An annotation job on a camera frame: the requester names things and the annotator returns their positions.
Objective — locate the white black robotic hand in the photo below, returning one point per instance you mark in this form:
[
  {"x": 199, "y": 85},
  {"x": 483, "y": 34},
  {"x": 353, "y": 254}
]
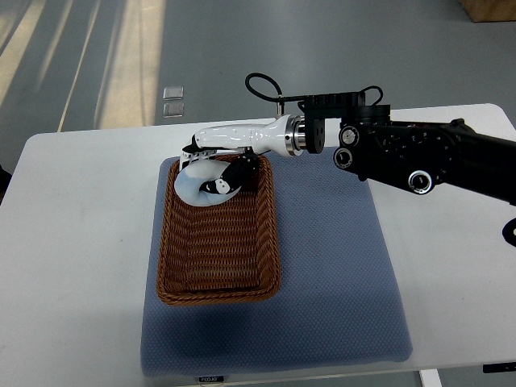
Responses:
[{"x": 284, "y": 136}]

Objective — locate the light blue plush toy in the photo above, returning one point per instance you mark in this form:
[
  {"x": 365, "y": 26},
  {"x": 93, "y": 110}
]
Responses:
[{"x": 188, "y": 182}]

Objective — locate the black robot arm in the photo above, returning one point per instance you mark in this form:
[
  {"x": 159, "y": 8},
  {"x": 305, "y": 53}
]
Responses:
[{"x": 413, "y": 156}]

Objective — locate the brown wicker basket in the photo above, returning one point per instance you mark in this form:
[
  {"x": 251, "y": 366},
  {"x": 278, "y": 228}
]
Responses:
[{"x": 218, "y": 254}]

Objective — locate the lower metal floor plate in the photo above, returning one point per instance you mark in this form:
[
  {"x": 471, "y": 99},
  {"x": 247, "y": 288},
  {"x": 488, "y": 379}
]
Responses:
[{"x": 173, "y": 109}]

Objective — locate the metal floor plate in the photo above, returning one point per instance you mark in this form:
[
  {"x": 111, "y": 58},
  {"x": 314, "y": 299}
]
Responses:
[
  {"x": 173, "y": 109},
  {"x": 173, "y": 93}
]

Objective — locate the upper metal floor plate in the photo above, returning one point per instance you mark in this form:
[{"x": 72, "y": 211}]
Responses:
[{"x": 173, "y": 93}]

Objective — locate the blue quilted mat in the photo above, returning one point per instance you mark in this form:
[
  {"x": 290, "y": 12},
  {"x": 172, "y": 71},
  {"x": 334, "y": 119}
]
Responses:
[{"x": 338, "y": 303}]

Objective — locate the wooden box corner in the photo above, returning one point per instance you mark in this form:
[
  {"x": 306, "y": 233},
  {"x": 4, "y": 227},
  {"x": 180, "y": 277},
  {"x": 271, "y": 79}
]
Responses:
[{"x": 489, "y": 11}]

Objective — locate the black table label tag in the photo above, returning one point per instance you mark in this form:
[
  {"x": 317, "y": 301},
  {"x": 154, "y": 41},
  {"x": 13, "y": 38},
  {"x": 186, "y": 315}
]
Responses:
[{"x": 499, "y": 367}]

